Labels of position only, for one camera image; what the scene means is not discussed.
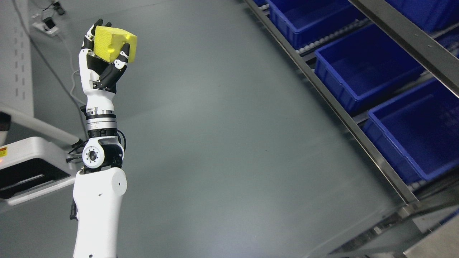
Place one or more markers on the white machine base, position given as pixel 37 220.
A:
pixel 35 166

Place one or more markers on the white power strip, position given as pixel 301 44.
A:
pixel 47 26

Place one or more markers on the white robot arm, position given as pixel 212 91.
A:
pixel 99 187

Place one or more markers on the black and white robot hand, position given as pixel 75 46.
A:
pixel 98 76

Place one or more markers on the blue plastic bin upper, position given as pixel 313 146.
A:
pixel 303 22

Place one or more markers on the metal shelf rack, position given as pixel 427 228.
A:
pixel 441 193

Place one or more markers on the yellow foam block with notch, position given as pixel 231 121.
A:
pixel 108 42

